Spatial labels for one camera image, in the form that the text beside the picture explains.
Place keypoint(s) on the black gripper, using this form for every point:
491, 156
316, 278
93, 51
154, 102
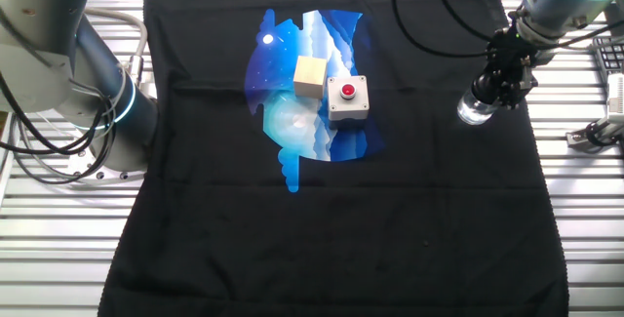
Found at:
517, 56

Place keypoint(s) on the clear glass jar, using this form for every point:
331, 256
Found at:
473, 112

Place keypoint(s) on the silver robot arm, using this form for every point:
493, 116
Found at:
34, 39

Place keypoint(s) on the black keyboard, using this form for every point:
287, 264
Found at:
609, 56

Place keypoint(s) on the grey box with red button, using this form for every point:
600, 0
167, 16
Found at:
346, 102

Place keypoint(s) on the wooden cube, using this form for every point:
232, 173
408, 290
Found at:
309, 75

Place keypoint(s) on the black cloth with blue print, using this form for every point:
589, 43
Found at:
341, 234

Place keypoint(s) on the aluminium camera bracket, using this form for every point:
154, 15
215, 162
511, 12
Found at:
577, 139

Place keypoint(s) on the small silver exterior camera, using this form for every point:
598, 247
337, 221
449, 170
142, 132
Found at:
616, 95

